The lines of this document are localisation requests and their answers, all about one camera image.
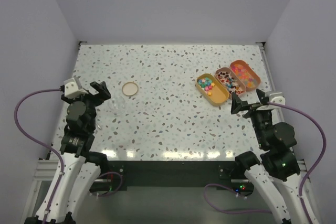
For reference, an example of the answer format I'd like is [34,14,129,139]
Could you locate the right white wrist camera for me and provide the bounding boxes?
[265,91,286,110]

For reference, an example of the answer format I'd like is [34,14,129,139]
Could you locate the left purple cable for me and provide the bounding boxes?
[14,89,66,222]

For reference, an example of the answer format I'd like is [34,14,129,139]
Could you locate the aluminium frame rail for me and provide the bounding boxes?
[20,159,58,223]

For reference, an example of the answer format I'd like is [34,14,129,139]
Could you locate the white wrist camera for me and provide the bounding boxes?
[265,91,286,110]
[64,77,82,99]

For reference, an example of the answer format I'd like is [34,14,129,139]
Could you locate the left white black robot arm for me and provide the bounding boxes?
[25,78,111,223]

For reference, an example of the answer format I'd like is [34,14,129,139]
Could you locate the clear glass jar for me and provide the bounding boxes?
[109,95,125,116]

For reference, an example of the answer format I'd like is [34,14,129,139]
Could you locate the orange tray of gummy candies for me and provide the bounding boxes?
[230,60,261,91]

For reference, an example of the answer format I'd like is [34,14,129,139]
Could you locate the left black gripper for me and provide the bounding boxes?
[62,81,110,131]

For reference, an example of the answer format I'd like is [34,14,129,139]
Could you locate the yellow tray of star candies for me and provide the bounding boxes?
[196,73,229,106]

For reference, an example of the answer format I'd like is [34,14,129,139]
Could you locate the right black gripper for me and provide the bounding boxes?
[230,88,271,147]

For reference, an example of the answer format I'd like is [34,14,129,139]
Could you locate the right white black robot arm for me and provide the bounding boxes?
[230,89,319,223]

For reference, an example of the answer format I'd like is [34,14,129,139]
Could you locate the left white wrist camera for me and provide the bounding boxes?
[64,77,82,99]

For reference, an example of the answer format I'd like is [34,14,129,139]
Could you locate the round wooden jar lid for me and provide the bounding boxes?
[122,82,139,97]

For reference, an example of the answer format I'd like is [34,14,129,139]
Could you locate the pink tray of lollipops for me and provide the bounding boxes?
[215,67,247,99]

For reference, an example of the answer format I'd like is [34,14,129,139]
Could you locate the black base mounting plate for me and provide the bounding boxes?
[101,161,254,196]

